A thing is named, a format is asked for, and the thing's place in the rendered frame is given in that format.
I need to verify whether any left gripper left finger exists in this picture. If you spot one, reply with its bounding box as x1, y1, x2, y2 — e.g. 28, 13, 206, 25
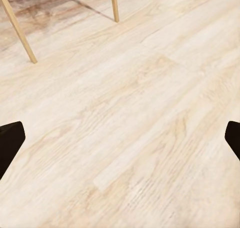
0, 121, 26, 180

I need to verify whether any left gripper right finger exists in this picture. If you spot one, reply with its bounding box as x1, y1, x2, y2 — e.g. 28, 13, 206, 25
224, 121, 240, 160

